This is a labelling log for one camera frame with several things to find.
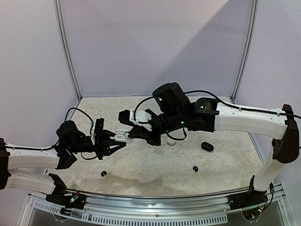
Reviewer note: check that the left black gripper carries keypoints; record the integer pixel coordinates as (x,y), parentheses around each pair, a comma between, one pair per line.
(102,145)

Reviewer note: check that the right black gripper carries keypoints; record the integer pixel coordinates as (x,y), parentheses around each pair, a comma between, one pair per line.
(153,128)

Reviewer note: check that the white oblong charging case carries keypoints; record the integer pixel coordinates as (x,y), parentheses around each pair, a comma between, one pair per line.
(122,136)

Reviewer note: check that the black earbud charging case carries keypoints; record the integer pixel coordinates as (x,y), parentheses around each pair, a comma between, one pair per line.
(207,146)

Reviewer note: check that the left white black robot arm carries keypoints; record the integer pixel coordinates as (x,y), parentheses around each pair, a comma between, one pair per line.
(15,159)

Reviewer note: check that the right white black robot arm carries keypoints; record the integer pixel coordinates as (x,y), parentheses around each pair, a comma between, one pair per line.
(212,114)

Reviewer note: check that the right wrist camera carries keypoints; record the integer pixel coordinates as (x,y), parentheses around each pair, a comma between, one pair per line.
(139,119)

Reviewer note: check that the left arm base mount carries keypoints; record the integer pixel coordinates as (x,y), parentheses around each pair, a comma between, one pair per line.
(70,200)

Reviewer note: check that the aluminium front rail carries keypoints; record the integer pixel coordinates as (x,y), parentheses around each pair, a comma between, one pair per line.
(193,210)

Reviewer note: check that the right aluminium corner post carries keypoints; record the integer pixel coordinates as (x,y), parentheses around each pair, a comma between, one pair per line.
(246,49)

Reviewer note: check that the aluminium corner post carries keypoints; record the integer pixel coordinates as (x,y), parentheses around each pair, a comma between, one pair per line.
(66,49)
(246,49)

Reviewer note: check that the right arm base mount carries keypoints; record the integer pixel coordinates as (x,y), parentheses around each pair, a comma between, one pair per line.
(249,198)

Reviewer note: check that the left aluminium corner post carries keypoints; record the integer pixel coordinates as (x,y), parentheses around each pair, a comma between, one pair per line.
(66,49)

